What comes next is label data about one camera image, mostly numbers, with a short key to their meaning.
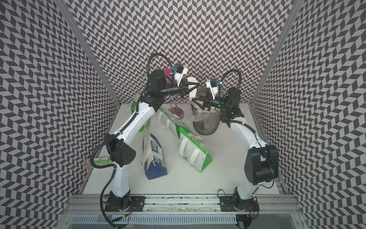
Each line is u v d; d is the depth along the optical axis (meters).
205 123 0.89
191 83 0.65
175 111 1.08
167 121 0.79
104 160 0.82
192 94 0.70
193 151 0.68
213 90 0.63
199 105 0.69
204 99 0.65
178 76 0.61
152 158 0.62
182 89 0.61
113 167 0.55
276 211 0.72
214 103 0.65
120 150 0.49
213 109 0.70
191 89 0.67
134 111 0.84
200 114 0.79
